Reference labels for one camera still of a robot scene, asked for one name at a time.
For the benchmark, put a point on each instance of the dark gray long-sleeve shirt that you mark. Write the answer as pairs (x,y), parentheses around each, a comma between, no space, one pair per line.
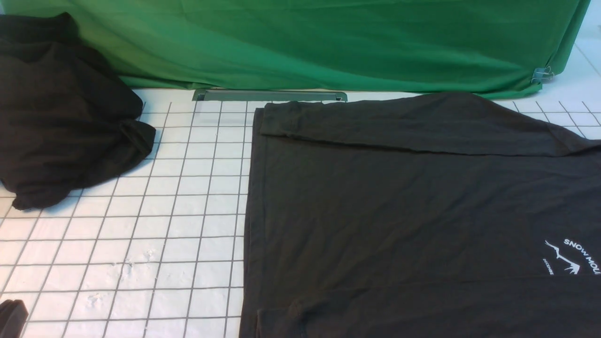
(440,216)

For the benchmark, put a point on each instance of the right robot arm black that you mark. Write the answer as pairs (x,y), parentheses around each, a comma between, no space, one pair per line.
(13,315)

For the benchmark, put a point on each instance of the gray metal bar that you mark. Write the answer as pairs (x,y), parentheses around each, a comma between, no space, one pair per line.
(228,95)

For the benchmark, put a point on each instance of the green backdrop cloth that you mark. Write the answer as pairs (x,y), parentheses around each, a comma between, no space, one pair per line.
(487,47)

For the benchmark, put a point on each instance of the black crumpled cloth pile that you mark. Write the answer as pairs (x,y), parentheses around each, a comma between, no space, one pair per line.
(68,122)

